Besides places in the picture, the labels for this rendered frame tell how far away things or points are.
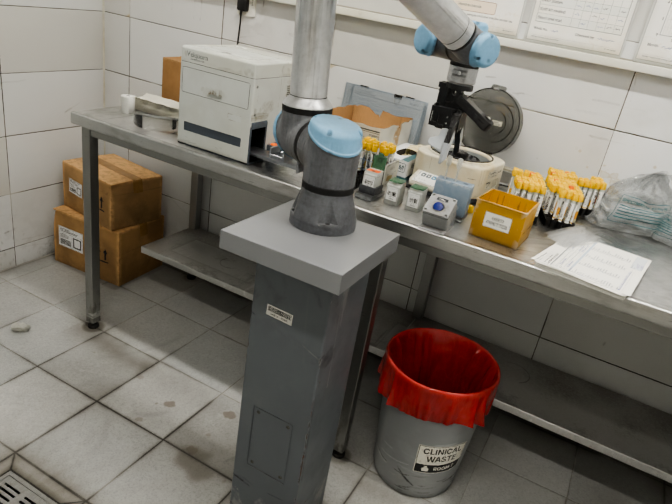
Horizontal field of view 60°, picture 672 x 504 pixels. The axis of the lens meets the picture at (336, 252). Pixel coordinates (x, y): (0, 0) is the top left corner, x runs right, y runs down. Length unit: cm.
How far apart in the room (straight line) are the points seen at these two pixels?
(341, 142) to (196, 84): 77
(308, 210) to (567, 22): 114
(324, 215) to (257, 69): 63
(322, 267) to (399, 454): 91
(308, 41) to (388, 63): 95
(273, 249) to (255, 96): 70
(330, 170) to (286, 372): 49
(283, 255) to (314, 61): 43
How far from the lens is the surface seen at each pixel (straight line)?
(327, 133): 120
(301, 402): 141
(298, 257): 112
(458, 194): 161
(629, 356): 228
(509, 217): 151
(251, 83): 173
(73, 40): 298
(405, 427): 179
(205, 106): 185
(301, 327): 131
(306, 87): 131
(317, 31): 129
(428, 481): 193
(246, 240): 117
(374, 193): 164
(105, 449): 202
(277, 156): 173
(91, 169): 226
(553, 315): 225
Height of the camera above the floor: 140
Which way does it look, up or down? 24 degrees down
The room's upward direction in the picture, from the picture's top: 10 degrees clockwise
